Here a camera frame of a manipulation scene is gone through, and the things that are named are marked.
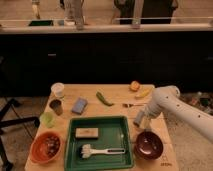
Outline green bin on counter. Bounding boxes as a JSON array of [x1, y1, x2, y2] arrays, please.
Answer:
[[28, 20, 54, 26]]

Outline dark maroon bowl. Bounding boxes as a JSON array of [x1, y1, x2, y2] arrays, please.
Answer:
[[134, 131, 163, 160]]

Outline green plastic tray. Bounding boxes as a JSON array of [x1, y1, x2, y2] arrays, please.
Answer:
[[64, 116, 134, 171]]

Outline white cup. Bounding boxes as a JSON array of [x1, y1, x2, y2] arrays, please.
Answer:
[[51, 82, 65, 98]]

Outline tan rectangular sponge block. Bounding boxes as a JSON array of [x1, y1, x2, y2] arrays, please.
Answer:
[[75, 128, 99, 138]]

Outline grey-blue towel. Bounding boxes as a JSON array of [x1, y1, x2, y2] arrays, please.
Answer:
[[133, 110, 145, 127]]

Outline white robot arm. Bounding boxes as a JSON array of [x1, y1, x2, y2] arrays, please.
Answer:
[[144, 86, 213, 143]]

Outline blue sponge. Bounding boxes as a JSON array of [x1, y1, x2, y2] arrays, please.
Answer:
[[71, 98, 88, 115]]

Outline dark brown cup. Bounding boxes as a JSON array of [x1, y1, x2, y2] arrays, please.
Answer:
[[49, 99, 63, 115]]

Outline orange bowl with food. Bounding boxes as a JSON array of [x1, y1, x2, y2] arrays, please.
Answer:
[[29, 131, 62, 164]]

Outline white dish brush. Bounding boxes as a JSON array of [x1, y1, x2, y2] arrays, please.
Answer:
[[80, 144, 126, 159]]

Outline orange fruit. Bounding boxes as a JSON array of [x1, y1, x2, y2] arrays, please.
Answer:
[[129, 81, 140, 91]]

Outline yellow banana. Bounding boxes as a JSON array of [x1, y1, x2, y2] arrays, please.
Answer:
[[135, 88, 152, 99]]

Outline black office chair base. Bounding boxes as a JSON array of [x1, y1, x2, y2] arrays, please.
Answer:
[[0, 97, 41, 171]]

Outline light green cup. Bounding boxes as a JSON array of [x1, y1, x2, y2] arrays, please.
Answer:
[[39, 112, 54, 128]]

